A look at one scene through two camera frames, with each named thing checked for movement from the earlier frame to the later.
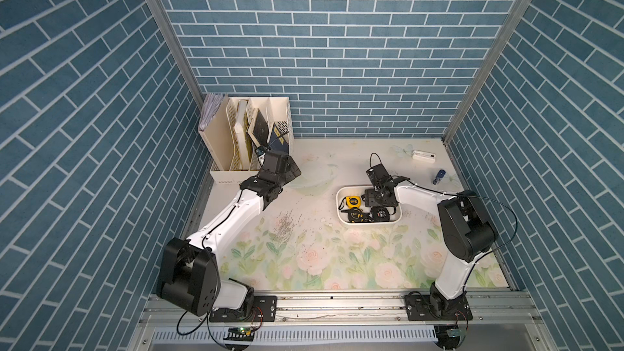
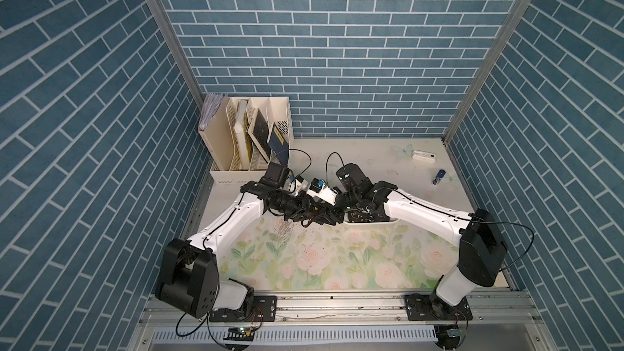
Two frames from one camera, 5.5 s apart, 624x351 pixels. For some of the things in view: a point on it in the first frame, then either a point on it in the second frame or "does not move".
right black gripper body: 372,198 → 348,201
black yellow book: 258,130 does not move
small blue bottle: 439,177 does not move
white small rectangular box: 423,156 does not move
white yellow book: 242,129 does not move
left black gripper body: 287,175 → 292,205
